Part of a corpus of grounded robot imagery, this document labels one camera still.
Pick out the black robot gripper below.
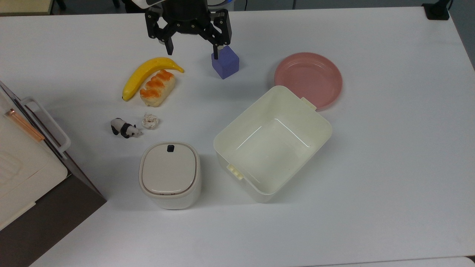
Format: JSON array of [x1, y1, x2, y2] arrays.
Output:
[[145, 0, 233, 60]]

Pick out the cream trash can with lid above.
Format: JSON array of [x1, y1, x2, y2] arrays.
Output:
[[139, 141, 202, 210]]

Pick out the purple foam cube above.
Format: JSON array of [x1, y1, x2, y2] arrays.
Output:
[[211, 45, 240, 80]]

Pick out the yellow toy banana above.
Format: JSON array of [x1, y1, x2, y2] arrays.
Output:
[[122, 57, 185, 102]]

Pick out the toy bread with orange glaze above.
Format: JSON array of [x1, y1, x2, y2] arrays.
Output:
[[140, 69, 176, 108]]

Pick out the crumpled white paper ball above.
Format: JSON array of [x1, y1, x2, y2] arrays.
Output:
[[141, 113, 160, 130]]

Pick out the black and white panda figurine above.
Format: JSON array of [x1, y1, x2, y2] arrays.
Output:
[[110, 118, 144, 139]]

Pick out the pink plastic plate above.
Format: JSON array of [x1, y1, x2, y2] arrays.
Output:
[[274, 52, 343, 111]]

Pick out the cream plastic storage box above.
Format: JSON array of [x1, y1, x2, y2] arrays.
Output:
[[213, 85, 333, 204]]

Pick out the beige side table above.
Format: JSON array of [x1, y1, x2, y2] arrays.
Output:
[[0, 0, 55, 16]]

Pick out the brown and white cabinet appliance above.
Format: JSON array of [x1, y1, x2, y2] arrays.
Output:
[[0, 80, 107, 267]]

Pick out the black camera stand with clamp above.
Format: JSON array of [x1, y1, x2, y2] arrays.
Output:
[[422, 0, 454, 20]]

